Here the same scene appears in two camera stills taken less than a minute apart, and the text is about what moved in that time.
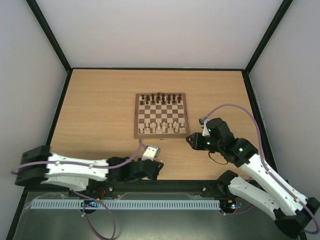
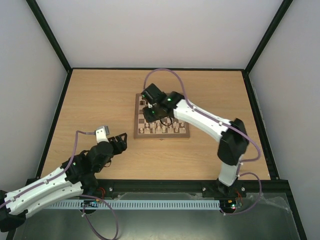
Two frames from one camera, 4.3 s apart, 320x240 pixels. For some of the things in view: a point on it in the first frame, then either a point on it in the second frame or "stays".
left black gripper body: (154, 177) to (118, 149)
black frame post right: (264, 41) stays
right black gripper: (200, 142) to (151, 116)
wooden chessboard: (159, 115) stays
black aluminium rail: (177, 185) stays
